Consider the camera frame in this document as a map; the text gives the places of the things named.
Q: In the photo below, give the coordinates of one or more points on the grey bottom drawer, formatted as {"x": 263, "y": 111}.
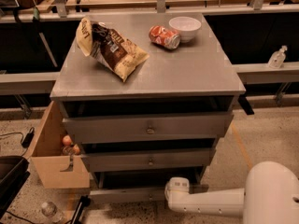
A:
{"x": 143, "y": 185}

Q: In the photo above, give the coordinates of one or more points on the grey drawer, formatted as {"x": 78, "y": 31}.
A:
{"x": 145, "y": 160}
{"x": 143, "y": 185}
{"x": 119, "y": 129}

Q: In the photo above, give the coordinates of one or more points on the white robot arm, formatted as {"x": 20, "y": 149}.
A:
{"x": 270, "y": 196}

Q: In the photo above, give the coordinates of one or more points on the grey drawer cabinet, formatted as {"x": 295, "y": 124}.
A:
{"x": 194, "y": 78}

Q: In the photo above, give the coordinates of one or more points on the grey top drawer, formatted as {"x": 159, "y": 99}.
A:
{"x": 119, "y": 129}

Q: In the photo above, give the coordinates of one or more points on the grey middle drawer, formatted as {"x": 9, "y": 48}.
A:
{"x": 145, "y": 160}

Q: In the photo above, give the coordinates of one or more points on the red soda can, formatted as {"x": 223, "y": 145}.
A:
{"x": 164, "y": 37}

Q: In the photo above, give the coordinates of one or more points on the yellow brown chip bag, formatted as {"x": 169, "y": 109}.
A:
{"x": 109, "y": 47}

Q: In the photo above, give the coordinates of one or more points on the orange fruit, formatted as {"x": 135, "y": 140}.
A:
{"x": 76, "y": 149}

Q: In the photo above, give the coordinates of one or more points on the white bowl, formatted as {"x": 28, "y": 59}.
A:
{"x": 187, "y": 27}

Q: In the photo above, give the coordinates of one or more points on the red apple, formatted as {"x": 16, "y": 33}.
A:
{"x": 67, "y": 141}

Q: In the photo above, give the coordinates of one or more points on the wooden side box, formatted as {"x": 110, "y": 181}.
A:
{"x": 55, "y": 170}

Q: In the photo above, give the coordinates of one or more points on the black power adapter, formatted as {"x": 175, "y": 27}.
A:
{"x": 25, "y": 143}

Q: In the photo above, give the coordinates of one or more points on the clear soap dispenser bottle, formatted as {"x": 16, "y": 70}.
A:
{"x": 277, "y": 58}

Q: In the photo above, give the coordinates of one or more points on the clear plastic water bottle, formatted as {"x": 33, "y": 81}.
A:
{"x": 52, "y": 212}

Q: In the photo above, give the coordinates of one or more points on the black bin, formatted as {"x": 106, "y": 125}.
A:
{"x": 13, "y": 174}

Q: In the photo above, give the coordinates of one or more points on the black stand bracket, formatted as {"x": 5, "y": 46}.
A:
{"x": 83, "y": 202}

